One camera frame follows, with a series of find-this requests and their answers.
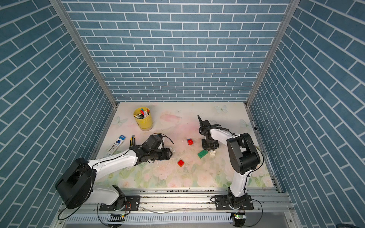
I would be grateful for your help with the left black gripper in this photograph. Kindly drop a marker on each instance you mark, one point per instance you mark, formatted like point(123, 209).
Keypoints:
point(166, 156)

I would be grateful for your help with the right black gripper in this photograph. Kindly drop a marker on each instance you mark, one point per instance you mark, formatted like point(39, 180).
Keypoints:
point(205, 147)

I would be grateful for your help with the red lego brick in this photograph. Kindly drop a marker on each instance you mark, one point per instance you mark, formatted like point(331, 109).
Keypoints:
point(190, 142)
point(181, 163)

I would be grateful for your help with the green lego brick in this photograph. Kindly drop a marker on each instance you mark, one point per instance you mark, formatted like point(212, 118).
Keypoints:
point(202, 153)

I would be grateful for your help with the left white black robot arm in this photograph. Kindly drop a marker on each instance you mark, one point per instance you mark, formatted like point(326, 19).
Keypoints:
point(78, 185)

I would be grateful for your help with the yellow black utility knife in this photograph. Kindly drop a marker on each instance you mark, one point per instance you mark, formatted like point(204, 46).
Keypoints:
point(132, 141)

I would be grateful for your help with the yellow pen cup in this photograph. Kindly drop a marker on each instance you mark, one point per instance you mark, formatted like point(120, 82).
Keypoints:
point(143, 118)

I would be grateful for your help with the blue white blister pack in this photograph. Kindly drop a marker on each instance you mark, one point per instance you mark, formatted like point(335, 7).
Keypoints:
point(115, 146)

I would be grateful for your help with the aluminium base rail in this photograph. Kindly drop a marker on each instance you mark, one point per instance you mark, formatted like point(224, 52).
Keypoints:
point(187, 208)

